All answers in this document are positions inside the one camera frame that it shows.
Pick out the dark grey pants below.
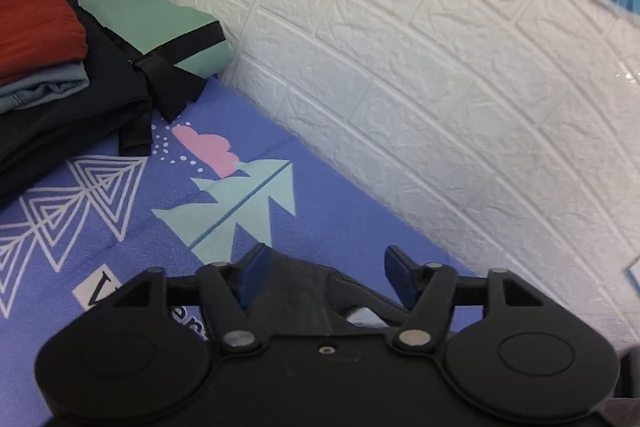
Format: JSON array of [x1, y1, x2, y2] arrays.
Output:
[[234, 248, 640, 427]]

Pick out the purple patterned bed sheet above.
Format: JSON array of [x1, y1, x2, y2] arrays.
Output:
[[1, 81, 450, 426]]

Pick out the mint green black folded garment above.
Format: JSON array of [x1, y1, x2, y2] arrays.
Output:
[[67, 0, 233, 124]]

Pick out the grey-blue folded garment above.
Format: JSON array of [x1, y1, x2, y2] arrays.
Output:
[[0, 63, 90, 114]]

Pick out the red folded garment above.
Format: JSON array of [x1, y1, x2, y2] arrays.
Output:
[[1, 0, 88, 86]]

